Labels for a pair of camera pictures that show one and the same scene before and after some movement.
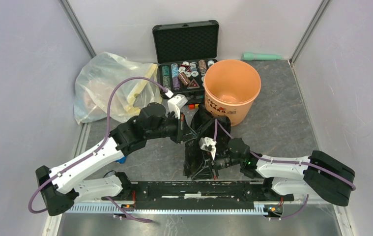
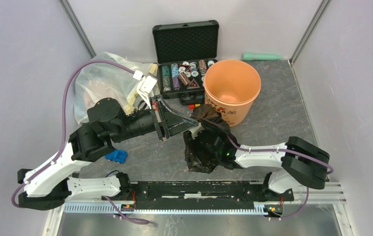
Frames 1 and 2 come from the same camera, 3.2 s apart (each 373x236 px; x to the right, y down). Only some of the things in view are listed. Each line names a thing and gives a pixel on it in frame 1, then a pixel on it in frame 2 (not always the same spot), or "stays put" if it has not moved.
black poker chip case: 183,51 stays put
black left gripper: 185,132 to 162,124
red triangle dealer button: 193,84 stays put
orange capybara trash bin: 230,87 stays put
